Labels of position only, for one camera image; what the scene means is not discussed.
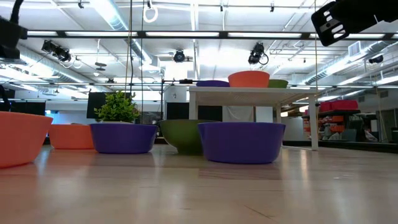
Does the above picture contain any orange plastic mini bowl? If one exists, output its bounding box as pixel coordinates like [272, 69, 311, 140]
[48, 124, 95, 150]
[0, 111, 53, 169]
[228, 70, 271, 88]

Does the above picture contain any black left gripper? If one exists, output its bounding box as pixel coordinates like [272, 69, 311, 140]
[0, 17, 29, 60]

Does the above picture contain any black monitor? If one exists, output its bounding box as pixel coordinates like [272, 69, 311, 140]
[9, 101, 47, 116]
[86, 91, 108, 119]

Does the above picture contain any white hanging cable loop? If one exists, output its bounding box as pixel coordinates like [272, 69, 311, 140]
[142, 0, 159, 24]

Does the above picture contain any floral bowl green outside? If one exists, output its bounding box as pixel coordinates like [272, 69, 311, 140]
[159, 119, 218, 156]
[267, 78, 289, 89]

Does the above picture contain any red storage bin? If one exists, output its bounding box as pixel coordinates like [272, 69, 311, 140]
[319, 99, 359, 113]

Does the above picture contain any black aluminium rig frame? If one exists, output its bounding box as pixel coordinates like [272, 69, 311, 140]
[26, 30, 398, 40]

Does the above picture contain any green potted plant white pot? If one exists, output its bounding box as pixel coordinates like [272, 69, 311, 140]
[94, 90, 141, 124]

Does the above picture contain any white perforated metal shelf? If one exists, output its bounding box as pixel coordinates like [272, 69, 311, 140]
[188, 86, 320, 152]

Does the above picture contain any blue plastic mini bowl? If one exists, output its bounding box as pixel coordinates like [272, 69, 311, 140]
[196, 80, 231, 88]
[90, 123, 158, 155]
[197, 121, 287, 165]

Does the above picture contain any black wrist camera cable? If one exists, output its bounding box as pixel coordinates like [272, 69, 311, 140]
[9, 0, 25, 24]

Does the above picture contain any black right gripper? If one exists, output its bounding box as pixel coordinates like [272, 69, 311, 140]
[310, 0, 398, 47]

